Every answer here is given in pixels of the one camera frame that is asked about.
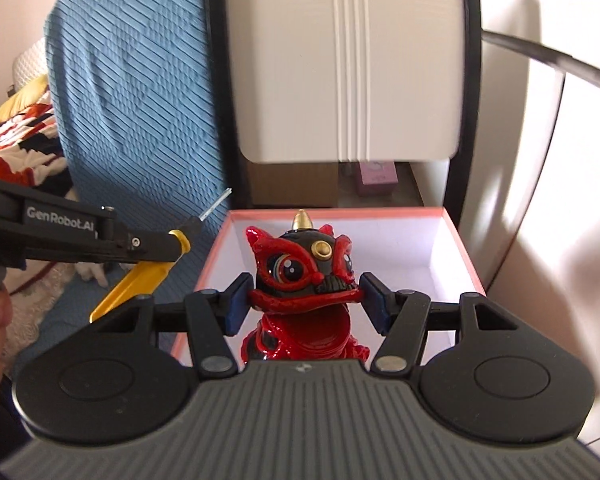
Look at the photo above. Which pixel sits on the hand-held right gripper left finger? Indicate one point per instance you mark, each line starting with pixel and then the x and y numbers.
pixel 236 307

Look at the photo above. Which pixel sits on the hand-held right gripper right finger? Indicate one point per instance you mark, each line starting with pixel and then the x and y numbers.
pixel 376 307

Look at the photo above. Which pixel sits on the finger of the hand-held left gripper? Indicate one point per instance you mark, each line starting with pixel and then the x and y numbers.
pixel 145 247

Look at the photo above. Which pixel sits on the red lion figurine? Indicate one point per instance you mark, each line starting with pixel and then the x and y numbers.
pixel 300 285

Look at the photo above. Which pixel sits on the pink box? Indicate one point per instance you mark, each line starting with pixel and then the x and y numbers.
pixel 430 240

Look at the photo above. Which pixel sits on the patterned lace-trimmed pillow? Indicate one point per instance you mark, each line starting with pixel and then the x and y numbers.
pixel 15 145

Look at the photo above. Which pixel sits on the small purple box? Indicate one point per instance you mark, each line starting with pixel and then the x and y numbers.
pixel 377 177

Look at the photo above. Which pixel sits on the brown cardboard box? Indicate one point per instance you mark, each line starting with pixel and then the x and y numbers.
pixel 290 185

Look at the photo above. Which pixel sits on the blue textured bedspread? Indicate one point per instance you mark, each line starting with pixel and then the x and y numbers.
pixel 140 100

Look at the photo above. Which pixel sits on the white quilted pillow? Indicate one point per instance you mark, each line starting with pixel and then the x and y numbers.
pixel 30 65

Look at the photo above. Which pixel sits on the white cabinet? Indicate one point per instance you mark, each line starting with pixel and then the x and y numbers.
pixel 340 60

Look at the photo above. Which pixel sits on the black frame bar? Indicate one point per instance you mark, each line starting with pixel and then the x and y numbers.
pixel 465 110
pixel 215 85

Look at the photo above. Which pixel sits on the black curved rail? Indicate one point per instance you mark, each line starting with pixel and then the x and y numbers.
pixel 555 55

